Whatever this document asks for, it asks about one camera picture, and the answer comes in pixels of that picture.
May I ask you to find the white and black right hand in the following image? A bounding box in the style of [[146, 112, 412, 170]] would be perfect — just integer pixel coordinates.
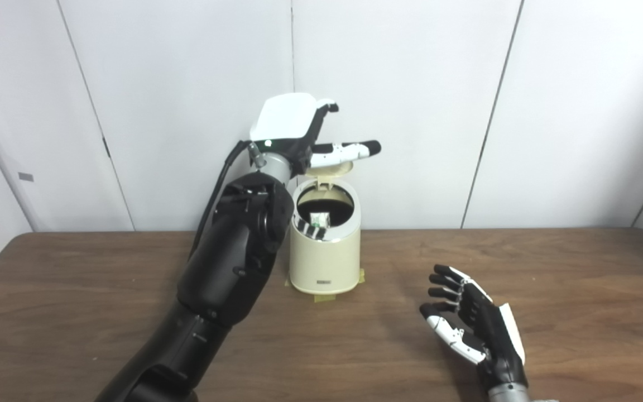
[[419, 265, 529, 389]]

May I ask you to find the white and black left hand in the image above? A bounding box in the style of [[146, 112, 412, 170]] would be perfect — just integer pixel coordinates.
[[249, 93, 382, 175]]

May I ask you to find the round cream bin lid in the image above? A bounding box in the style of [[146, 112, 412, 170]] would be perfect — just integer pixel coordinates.
[[305, 159, 356, 188]]

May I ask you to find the green and white milk carton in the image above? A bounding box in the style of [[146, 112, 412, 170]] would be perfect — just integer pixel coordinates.
[[306, 211, 330, 240]]

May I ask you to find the cream-colored bin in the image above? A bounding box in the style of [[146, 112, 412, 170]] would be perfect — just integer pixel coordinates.
[[290, 180, 362, 295]]

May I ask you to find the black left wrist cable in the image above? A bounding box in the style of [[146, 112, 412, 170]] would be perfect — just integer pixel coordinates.
[[190, 140, 252, 257]]

